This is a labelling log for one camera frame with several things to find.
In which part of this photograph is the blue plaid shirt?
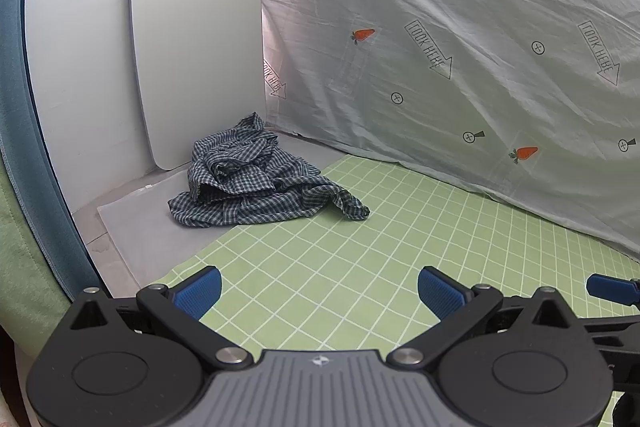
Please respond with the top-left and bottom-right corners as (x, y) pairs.
(168, 113), (370, 228)

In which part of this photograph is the green grid cutting mat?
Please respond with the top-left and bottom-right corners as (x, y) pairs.
(163, 156), (639, 355)

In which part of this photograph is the teal fabric strip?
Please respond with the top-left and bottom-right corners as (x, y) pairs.
(1, 0), (106, 299)

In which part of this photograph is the carrot print backdrop sheet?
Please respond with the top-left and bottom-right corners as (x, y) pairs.
(262, 0), (639, 254)

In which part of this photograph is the white rounded board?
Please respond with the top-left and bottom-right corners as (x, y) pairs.
(130, 0), (266, 170)

